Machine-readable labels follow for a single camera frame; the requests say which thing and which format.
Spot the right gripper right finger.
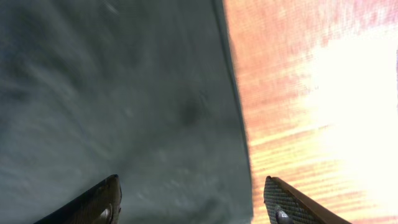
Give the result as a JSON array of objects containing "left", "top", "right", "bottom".
[{"left": 264, "top": 176, "right": 349, "bottom": 224}]

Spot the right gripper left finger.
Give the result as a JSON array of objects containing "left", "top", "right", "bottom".
[{"left": 35, "top": 174, "right": 122, "bottom": 224}]

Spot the black polo shirt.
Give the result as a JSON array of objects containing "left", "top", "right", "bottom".
[{"left": 1, "top": 0, "right": 252, "bottom": 223}]

